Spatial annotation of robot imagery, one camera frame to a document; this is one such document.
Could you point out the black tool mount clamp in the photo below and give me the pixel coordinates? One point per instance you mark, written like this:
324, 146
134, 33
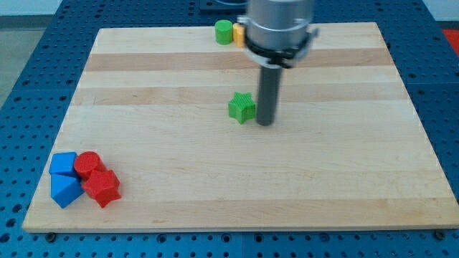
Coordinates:
275, 59

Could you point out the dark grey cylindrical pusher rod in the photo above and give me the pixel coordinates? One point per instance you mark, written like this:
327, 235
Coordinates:
267, 96

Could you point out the green star block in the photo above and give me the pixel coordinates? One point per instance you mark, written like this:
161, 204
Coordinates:
242, 107

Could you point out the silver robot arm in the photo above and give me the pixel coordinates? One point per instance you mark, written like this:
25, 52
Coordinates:
277, 38

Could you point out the red star block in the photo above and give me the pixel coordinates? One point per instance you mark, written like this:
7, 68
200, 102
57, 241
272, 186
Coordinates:
103, 187

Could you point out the yellow block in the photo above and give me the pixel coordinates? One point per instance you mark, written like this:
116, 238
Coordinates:
238, 34

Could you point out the green cylinder block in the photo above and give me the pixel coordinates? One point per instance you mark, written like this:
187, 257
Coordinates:
223, 31

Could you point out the wooden board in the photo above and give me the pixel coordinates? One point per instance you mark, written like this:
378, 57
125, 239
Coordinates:
347, 150

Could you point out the red cylinder block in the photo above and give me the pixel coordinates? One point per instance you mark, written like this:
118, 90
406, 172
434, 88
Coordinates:
86, 163

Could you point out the blue cube block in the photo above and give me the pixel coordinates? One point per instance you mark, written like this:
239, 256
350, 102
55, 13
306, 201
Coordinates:
63, 164

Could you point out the blue pentagon block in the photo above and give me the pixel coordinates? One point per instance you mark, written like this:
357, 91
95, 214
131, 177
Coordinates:
65, 189

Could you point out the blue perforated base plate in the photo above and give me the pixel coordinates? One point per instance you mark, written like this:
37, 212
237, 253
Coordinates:
33, 112

